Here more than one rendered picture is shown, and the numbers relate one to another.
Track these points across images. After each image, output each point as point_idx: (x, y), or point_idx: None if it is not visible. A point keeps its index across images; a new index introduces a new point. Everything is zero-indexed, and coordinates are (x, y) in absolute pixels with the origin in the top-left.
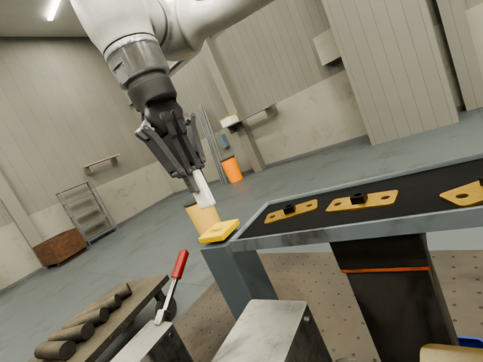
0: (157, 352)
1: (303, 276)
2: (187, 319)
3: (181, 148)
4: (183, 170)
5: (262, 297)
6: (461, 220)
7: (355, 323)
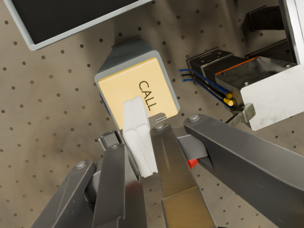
0: (266, 74)
1: (2, 173)
2: None
3: (160, 170)
4: (185, 121)
5: (130, 49)
6: None
7: (29, 69)
